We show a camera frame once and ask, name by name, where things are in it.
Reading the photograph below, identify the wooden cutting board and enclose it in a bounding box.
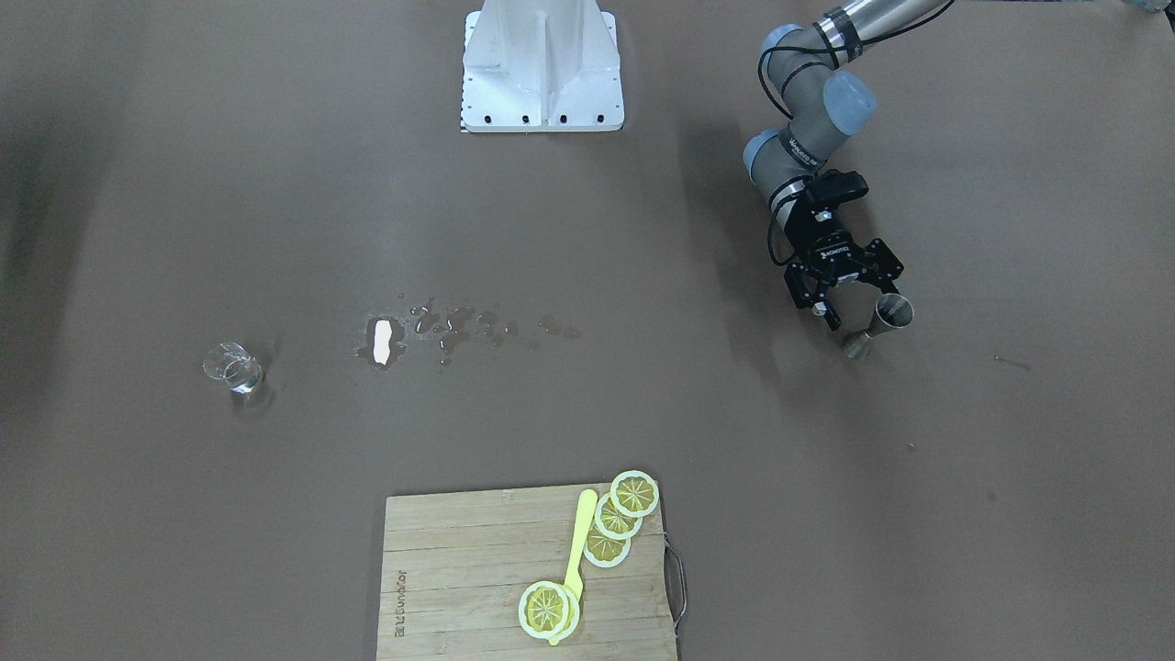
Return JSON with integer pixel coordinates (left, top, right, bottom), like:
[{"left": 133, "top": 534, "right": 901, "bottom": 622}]
[{"left": 375, "top": 485, "right": 682, "bottom": 660}]

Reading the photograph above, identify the steel measuring jigger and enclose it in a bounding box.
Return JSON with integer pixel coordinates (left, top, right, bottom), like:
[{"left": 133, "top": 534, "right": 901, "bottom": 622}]
[{"left": 841, "top": 294, "right": 914, "bottom": 360}]

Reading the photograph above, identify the yellow plastic spoon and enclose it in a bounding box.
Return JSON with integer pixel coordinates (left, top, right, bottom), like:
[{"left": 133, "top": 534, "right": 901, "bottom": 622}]
[{"left": 549, "top": 488, "right": 599, "bottom": 647}]

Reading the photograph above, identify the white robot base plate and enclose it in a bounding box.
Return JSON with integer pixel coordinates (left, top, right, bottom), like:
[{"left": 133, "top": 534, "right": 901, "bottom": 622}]
[{"left": 459, "top": 1, "right": 626, "bottom": 134}]

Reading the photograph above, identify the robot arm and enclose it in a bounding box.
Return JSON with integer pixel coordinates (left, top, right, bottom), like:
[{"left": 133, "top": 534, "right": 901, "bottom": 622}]
[{"left": 743, "top": 1, "right": 949, "bottom": 331}]

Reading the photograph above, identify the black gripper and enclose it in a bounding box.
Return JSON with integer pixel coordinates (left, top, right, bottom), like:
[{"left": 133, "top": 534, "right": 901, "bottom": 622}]
[{"left": 783, "top": 169, "right": 905, "bottom": 333}]

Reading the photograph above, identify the lemon slice on spoon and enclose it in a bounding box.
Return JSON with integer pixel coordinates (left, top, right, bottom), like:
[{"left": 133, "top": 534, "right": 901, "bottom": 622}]
[{"left": 517, "top": 580, "right": 582, "bottom": 646}]

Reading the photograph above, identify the spilled liquid puddle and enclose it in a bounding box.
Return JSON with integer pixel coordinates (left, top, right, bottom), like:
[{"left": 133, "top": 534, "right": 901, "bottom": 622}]
[{"left": 350, "top": 296, "right": 585, "bottom": 371}]

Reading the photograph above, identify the clear glass shaker cup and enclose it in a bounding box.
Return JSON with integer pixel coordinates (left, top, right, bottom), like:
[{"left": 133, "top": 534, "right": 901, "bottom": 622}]
[{"left": 202, "top": 342, "right": 264, "bottom": 394}]

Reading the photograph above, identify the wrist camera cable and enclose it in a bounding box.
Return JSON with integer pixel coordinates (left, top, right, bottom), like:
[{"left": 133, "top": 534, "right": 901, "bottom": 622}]
[{"left": 756, "top": 38, "right": 845, "bottom": 269}]

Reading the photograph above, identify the lemon slice middle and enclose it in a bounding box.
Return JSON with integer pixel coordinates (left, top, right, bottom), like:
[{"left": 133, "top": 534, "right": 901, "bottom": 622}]
[{"left": 593, "top": 495, "right": 643, "bottom": 542}]

